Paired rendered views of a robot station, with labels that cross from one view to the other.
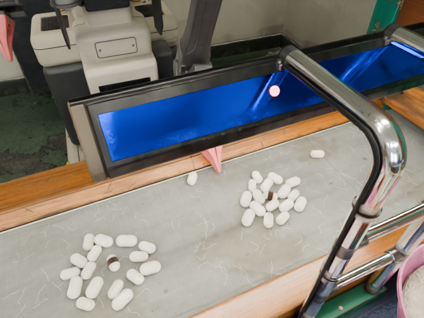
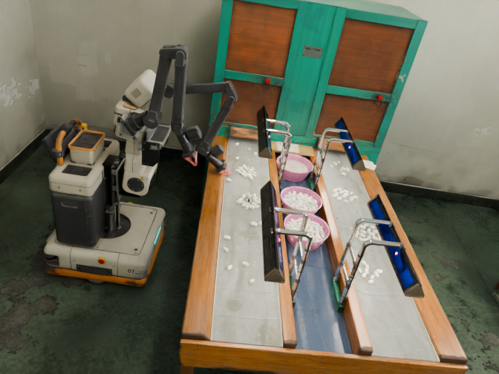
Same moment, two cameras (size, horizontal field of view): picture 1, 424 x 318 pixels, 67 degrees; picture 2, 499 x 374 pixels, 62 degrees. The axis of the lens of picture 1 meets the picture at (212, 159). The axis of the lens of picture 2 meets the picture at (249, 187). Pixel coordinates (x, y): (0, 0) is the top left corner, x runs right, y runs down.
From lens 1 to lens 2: 2.36 m
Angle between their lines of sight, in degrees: 56
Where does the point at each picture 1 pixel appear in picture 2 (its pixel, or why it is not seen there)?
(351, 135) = (233, 149)
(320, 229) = (261, 171)
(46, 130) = not seen: outside the picture
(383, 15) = (215, 110)
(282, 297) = (275, 181)
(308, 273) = (272, 176)
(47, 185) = (211, 202)
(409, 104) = (240, 133)
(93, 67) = (147, 173)
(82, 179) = (214, 196)
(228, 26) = (17, 139)
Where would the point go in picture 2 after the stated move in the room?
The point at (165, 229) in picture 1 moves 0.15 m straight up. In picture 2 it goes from (243, 191) to (246, 171)
